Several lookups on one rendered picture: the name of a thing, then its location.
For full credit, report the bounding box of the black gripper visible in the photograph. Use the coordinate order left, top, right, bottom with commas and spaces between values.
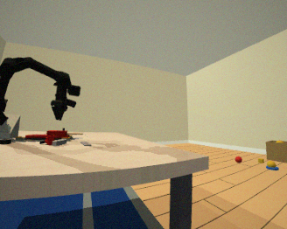
51, 93, 67, 121

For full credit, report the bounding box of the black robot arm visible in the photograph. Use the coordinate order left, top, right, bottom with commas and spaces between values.
0, 57, 81, 125

